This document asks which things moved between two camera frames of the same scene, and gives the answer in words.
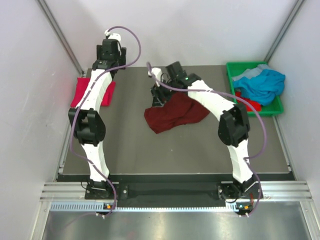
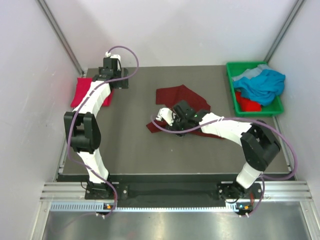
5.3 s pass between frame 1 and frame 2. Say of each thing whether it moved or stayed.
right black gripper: moved
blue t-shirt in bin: stayed
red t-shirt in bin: stayed
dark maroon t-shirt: moved
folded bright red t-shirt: stayed
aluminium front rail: stayed
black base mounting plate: stayed
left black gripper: moved
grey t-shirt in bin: stayed
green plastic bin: stayed
